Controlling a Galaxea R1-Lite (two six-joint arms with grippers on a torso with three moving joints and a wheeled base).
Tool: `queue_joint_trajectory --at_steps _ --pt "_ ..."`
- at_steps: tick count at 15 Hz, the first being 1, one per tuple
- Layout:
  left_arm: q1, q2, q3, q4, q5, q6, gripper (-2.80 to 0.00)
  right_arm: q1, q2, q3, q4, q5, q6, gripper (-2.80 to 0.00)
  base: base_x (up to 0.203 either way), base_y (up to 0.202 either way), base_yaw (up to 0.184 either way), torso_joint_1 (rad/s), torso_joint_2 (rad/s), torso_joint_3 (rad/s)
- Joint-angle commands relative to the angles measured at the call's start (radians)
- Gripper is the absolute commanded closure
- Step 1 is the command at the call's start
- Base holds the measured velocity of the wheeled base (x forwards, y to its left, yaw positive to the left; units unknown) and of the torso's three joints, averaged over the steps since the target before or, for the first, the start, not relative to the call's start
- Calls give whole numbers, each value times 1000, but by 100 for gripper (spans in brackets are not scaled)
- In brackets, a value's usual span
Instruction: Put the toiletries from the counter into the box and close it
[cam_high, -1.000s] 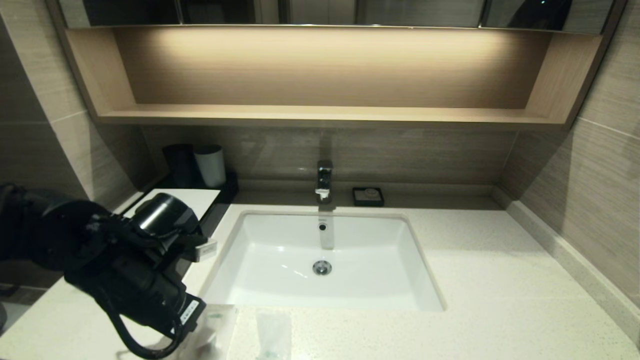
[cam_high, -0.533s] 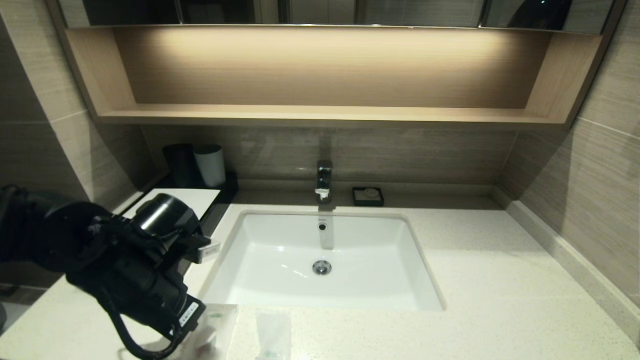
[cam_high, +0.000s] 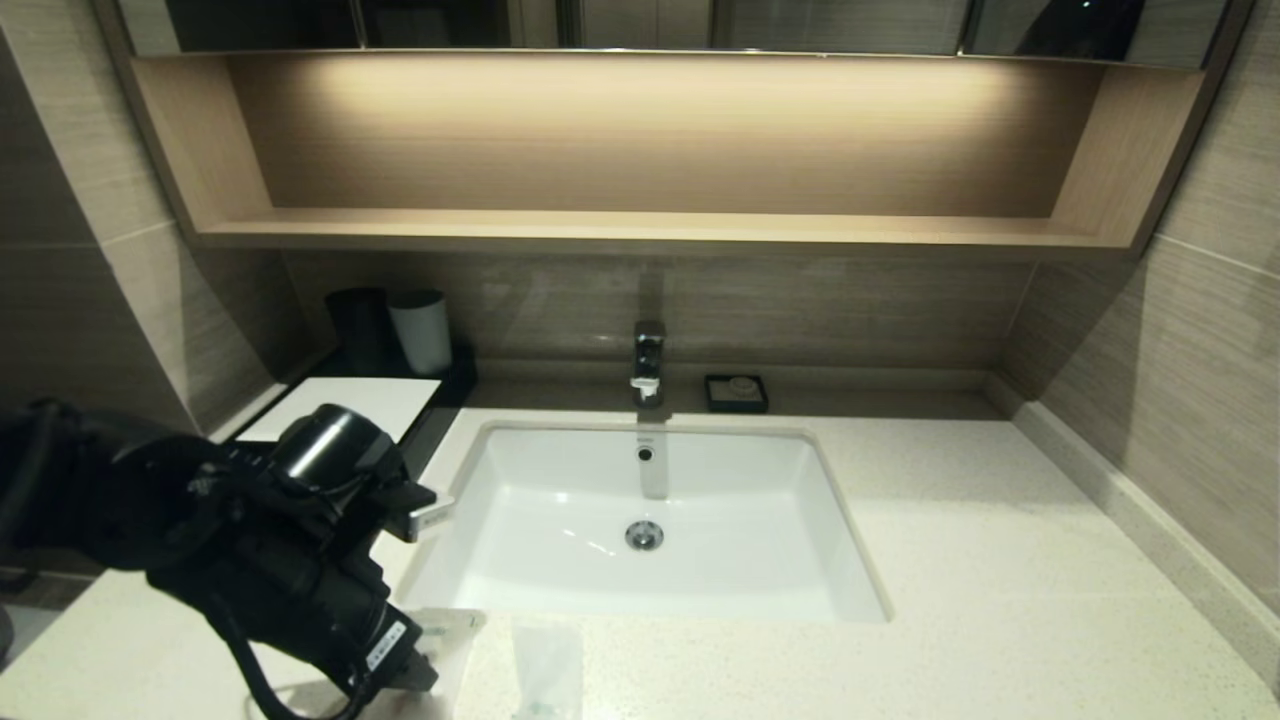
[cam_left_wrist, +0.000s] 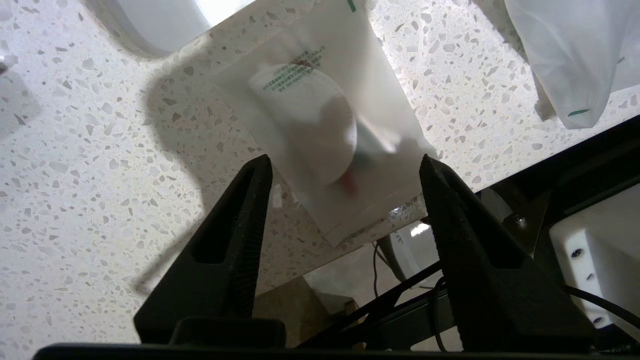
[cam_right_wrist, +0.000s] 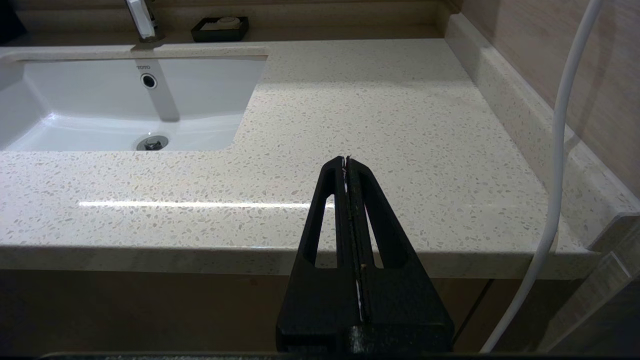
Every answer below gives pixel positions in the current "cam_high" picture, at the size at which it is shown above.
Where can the chrome faucet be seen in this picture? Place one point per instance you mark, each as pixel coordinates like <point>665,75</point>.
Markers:
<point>648,360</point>

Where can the clear packet with green item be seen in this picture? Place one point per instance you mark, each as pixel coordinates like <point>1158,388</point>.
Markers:
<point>548,670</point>

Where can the white sink basin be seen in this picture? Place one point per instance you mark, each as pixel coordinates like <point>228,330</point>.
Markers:
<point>540,520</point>

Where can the black soap dish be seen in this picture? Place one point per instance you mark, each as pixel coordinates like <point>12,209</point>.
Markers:
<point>715,402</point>

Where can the chrome sink drain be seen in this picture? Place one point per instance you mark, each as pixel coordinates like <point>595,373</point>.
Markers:
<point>644,535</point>

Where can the round white soap bar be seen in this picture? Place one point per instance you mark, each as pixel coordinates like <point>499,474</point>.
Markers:
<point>742,386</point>

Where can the grey cup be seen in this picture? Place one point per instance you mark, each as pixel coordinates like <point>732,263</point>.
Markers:
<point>422,335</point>

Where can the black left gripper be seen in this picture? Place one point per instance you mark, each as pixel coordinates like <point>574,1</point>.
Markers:
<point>300,590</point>

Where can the black cup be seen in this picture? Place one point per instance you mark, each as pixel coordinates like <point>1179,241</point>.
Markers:
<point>360,330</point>

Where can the wooden wall shelf niche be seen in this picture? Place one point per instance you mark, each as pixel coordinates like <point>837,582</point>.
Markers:
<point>640,230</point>

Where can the mirror cabinet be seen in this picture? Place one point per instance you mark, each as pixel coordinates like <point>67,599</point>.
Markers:
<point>800,25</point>

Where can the black amenity tray with drawer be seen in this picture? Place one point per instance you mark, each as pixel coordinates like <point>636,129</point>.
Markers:
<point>445,400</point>

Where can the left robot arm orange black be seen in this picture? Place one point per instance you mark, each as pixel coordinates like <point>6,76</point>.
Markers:
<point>100,500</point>

